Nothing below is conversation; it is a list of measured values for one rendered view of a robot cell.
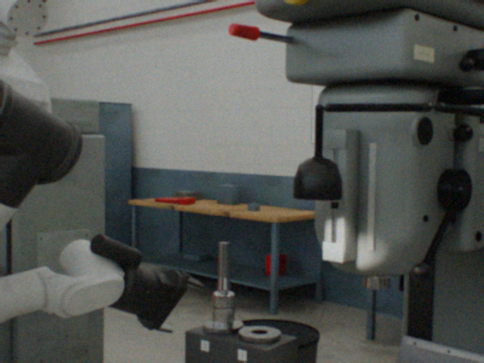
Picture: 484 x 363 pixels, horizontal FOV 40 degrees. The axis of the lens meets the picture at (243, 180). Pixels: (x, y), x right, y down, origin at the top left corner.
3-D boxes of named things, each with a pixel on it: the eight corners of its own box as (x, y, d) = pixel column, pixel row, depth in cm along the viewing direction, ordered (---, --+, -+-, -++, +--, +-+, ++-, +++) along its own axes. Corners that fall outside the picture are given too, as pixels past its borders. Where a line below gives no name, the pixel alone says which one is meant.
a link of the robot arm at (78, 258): (123, 320, 116) (75, 306, 108) (94, 286, 123) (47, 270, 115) (160, 267, 116) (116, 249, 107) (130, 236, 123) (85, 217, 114)
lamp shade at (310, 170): (286, 199, 96) (287, 156, 96) (301, 195, 103) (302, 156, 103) (334, 201, 94) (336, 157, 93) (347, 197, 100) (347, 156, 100)
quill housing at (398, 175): (402, 286, 102) (408, 77, 100) (298, 267, 116) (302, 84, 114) (459, 270, 115) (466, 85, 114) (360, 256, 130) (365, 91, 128)
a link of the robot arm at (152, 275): (160, 341, 125) (116, 328, 116) (134, 311, 131) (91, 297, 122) (198, 287, 125) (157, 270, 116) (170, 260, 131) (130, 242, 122)
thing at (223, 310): (208, 325, 146) (209, 298, 145) (218, 320, 150) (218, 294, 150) (228, 327, 144) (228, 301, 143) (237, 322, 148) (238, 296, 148)
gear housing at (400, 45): (407, 73, 96) (409, 4, 96) (280, 83, 113) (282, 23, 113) (504, 90, 120) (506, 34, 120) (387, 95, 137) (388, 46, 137)
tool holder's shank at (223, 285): (213, 293, 146) (214, 243, 145) (219, 290, 148) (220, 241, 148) (226, 295, 144) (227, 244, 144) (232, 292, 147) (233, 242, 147)
